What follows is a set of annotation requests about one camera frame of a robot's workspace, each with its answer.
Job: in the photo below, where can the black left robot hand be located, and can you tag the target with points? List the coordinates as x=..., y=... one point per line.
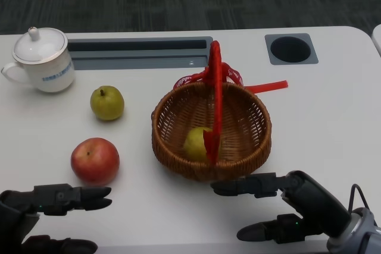
x=53, y=199

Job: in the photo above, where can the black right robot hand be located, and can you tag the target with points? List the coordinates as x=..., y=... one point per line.
x=315, y=203

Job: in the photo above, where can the red apple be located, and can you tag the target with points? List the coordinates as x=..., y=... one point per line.
x=95, y=161

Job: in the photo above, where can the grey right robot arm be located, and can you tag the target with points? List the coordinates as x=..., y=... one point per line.
x=361, y=233

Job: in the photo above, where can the green pear with stem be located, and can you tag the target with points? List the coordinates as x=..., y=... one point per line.
x=107, y=103

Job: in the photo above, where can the white ceramic mug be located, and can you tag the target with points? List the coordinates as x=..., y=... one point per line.
x=53, y=75

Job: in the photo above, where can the red printed ribbon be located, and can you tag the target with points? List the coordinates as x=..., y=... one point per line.
x=268, y=86

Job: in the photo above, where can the yellow-green pear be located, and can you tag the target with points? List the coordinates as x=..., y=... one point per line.
x=194, y=145

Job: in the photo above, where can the white mug lid with knob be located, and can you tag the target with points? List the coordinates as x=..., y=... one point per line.
x=38, y=47

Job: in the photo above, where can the white neighbouring table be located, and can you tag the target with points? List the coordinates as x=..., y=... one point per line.
x=377, y=40

